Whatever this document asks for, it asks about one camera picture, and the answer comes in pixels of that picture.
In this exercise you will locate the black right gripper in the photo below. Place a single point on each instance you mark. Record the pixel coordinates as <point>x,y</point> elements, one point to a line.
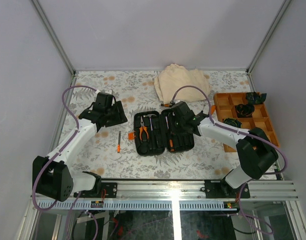
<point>173,116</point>

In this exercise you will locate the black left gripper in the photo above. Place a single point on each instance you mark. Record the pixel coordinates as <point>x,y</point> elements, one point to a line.
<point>121,116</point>

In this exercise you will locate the orange black needle-nose pliers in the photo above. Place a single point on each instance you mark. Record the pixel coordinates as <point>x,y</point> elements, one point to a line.
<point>143,132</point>

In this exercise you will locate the large black orange screwdriver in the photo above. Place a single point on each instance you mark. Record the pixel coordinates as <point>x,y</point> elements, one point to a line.
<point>171,146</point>

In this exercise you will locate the steel claw hammer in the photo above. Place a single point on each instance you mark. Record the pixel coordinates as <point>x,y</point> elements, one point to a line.
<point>152,118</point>

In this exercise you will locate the dark green tool case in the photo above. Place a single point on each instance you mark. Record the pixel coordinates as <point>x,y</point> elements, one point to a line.
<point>158,139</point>

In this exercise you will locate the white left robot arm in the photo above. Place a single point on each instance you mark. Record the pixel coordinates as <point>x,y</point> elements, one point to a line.
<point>53,175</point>

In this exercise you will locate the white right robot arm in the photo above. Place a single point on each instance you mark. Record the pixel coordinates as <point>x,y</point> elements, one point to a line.
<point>256,153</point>

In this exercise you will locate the orange utility knife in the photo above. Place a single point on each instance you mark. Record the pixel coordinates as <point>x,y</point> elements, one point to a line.
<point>119,142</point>

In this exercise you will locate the small precision screwdriver by bag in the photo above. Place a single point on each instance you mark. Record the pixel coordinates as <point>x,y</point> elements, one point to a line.
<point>168,105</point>

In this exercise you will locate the floral table mat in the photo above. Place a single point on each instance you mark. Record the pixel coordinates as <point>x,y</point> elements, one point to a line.
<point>208,159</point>

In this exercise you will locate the orange compartment tray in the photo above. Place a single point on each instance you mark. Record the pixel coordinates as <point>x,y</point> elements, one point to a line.
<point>225,108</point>

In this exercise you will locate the cream cloth bag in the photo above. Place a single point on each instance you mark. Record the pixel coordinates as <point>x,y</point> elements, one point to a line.
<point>176,76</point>

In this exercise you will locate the dark tape roll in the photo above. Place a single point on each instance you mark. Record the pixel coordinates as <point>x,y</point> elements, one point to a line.
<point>232,122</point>
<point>255,98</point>
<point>244,110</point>

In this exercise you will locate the dark tape roll top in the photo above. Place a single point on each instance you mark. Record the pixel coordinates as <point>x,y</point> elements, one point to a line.
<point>255,98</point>

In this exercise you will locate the orange handled long screwdriver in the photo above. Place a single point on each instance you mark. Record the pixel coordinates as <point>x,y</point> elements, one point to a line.
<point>212,109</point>

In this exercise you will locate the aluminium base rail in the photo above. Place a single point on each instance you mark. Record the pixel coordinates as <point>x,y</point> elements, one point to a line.
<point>164,194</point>

